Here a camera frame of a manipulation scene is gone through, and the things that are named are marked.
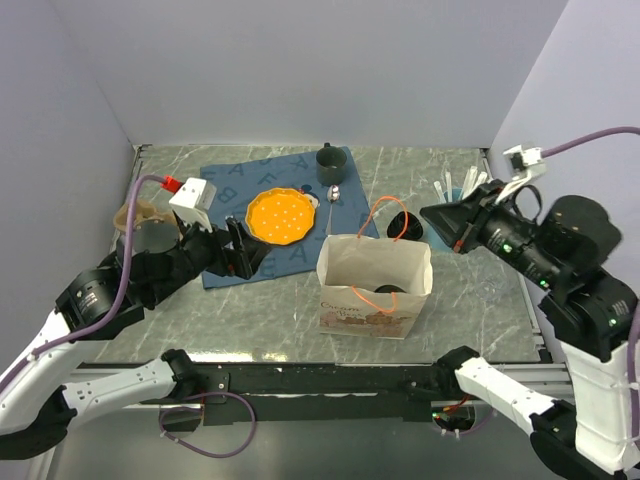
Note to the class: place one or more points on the dark green mug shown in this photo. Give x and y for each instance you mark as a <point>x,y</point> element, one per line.
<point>330,165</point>

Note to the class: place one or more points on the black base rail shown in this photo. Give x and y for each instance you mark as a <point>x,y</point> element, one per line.
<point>325,391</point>

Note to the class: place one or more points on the white wrapped straw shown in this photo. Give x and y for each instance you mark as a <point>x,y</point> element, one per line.
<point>473,179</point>
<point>440,192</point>

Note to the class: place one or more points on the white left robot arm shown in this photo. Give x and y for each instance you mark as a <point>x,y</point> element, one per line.
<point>39,403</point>

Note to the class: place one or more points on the cream paper gift bag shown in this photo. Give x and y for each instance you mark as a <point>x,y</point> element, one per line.
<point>351,266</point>

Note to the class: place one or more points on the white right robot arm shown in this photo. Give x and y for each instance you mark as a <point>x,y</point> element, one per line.
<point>594,315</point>

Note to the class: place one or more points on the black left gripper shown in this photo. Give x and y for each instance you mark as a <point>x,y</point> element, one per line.
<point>250,251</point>

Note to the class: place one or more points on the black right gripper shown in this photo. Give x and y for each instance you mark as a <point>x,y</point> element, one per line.
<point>453,220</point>

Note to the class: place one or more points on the clear plastic dome lid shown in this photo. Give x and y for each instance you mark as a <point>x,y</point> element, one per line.
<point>492,289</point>

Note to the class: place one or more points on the orange dotted plate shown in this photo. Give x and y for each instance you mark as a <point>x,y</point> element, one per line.
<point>280,216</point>

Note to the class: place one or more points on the light blue straw cup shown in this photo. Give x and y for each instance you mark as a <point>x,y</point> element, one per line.
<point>433,239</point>

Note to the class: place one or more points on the bear figure coaster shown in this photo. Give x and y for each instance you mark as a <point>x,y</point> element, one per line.
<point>311,196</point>

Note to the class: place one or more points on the silver spoon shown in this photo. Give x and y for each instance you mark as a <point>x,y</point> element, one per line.
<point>333,195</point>

